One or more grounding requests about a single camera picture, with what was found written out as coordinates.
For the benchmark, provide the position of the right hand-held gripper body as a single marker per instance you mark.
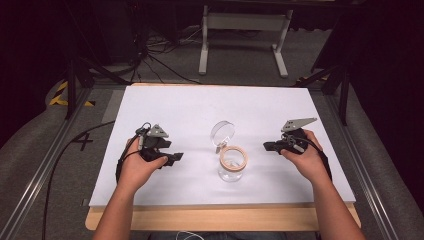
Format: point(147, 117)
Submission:
point(295, 136)

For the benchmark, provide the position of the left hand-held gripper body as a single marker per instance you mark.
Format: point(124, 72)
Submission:
point(156, 142)

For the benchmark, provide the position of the glass jar with hinged lid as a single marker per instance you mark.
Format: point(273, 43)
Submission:
point(231, 160)

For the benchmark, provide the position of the person's right hand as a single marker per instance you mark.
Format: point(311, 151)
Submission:
point(308, 160)

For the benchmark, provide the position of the person's left hand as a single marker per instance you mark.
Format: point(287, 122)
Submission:
point(138, 168)

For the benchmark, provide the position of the white board table cover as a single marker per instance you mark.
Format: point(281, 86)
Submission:
point(200, 106)

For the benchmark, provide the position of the wooden table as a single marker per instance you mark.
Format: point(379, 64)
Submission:
point(213, 218)

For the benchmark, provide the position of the black tripod stand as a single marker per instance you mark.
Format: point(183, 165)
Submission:
point(338, 80)
point(80, 71)

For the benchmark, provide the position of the white metal stand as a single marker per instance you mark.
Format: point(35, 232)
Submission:
point(245, 21)

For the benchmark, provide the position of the aluminium rail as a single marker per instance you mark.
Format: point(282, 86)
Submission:
point(40, 173)
point(363, 173)

